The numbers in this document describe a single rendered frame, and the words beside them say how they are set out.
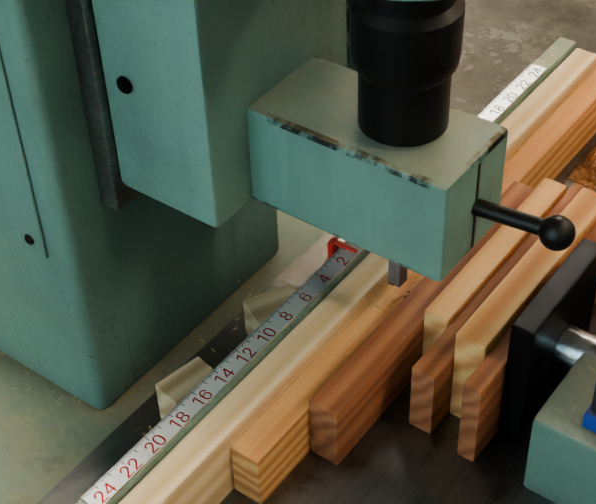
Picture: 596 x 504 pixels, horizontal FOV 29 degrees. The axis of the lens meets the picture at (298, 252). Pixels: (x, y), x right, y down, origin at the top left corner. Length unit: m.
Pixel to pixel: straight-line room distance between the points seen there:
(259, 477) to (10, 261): 0.26
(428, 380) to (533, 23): 2.21
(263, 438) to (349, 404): 0.05
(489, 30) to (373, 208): 2.17
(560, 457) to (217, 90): 0.28
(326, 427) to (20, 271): 0.26
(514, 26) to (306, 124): 2.19
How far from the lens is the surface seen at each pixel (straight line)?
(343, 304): 0.73
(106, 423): 0.88
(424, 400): 0.71
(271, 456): 0.67
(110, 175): 0.75
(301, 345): 0.71
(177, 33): 0.64
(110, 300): 0.82
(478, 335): 0.69
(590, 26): 2.87
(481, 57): 2.72
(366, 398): 0.70
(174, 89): 0.66
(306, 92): 0.70
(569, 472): 0.68
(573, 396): 0.68
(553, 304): 0.68
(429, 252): 0.66
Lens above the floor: 1.46
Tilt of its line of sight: 42 degrees down
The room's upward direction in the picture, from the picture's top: 2 degrees counter-clockwise
